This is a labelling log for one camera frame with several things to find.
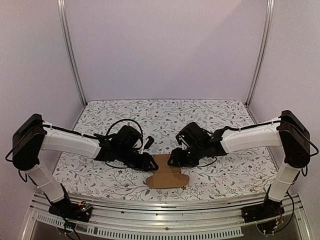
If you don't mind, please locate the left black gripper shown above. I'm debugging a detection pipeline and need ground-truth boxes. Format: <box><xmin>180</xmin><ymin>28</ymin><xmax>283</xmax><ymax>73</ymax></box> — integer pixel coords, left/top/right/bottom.
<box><xmin>116</xmin><ymin>146</ymin><xmax>159</xmax><ymax>172</ymax></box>

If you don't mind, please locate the brown cardboard box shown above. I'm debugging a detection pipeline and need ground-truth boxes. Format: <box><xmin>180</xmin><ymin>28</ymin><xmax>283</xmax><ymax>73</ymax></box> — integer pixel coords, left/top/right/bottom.
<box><xmin>145</xmin><ymin>154</ymin><xmax>190</xmax><ymax>189</ymax></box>

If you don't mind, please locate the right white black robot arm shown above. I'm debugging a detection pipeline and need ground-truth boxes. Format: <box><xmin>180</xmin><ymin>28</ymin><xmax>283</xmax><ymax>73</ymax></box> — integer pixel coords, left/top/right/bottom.
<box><xmin>167</xmin><ymin>110</ymin><xmax>312</xmax><ymax>218</ymax></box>

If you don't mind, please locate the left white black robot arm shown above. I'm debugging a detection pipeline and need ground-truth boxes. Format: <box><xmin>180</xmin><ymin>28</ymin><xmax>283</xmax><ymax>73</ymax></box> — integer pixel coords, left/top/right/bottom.
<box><xmin>5</xmin><ymin>113</ymin><xmax>159</xmax><ymax>217</ymax></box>

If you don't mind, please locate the floral patterned table mat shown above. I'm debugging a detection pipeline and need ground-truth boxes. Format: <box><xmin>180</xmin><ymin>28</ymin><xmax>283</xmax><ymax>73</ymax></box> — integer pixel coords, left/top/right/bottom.
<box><xmin>53</xmin><ymin>99</ymin><xmax>277</xmax><ymax>202</ymax></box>

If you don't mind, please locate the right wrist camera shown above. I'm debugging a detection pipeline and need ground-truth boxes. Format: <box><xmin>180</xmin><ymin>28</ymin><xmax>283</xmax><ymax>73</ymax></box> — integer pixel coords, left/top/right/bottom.
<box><xmin>175</xmin><ymin>134</ymin><xmax>188</xmax><ymax>150</ymax></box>

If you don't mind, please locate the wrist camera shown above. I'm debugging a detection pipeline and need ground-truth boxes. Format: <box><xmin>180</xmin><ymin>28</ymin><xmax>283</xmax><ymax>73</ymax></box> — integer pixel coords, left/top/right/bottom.
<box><xmin>139</xmin><ymin>136</ymin><xmax>155</xmax><ymax>154</ymax></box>
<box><xmin>175</xmin><ymin>134</ymin><xmax>188</xmax><ymax>150</ymax></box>

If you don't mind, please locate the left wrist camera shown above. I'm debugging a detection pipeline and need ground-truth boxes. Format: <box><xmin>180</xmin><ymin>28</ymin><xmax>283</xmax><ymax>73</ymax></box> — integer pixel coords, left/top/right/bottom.
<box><xmin>139</xmin><ymin>136</ymin><xmax>155</xmax><ymax>154</ymax></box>

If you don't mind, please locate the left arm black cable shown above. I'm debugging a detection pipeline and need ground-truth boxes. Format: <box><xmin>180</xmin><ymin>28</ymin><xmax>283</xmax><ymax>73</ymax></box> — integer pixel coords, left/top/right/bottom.
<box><xmin>106</xmin><ymin>118</ymin><xmax>145</xmax><ymax>141</ymax></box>

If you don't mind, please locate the front aluminium rail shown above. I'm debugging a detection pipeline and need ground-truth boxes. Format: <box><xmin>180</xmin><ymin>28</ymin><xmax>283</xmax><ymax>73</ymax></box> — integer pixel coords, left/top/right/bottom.
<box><xmin>21</xmin><ymin>193</ymin><xmax>313</xmax><ymax>240</ymax></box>

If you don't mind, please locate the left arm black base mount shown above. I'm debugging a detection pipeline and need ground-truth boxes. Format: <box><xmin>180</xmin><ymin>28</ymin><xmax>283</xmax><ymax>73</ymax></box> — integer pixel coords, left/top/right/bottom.
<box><xmin>46</xmin><ymin>185</ymin><xmax>93</xmax><ymax>223</ymax></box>

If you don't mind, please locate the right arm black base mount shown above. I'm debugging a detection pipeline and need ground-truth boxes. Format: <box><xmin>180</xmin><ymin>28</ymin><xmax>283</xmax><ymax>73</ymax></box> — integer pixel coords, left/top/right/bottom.
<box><xmin>241</xmin><ymin>193</ymin><xmax>285</xmax><ymax>223</ymax></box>

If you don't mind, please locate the left aluminium frame post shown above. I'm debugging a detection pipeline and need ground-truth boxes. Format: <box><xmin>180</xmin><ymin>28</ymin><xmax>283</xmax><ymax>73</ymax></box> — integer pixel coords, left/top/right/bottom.
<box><xmin>57</xmin><ymin>0</ymin><xmax>88</xmax><ymax>107</ymax></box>

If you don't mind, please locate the aluminium frame post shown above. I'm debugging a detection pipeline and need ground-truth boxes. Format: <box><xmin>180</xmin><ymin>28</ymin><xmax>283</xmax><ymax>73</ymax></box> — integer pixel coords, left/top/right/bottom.
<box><xmin>57</xmin><ymin>0</ymin><xmax>88</xmax><ymax>107</ymax></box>
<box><xmin>245</xmin><ymin>0</ymin><xmax>275</xmax><ymax>108</ymax></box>

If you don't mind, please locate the right aluminium frame post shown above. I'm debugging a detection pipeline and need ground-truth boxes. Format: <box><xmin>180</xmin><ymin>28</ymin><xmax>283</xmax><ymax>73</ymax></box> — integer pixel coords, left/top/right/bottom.
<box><xmin>245</xmin><ymin>0</ymin><xmax>275</xmax><ymax>108</ymax></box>

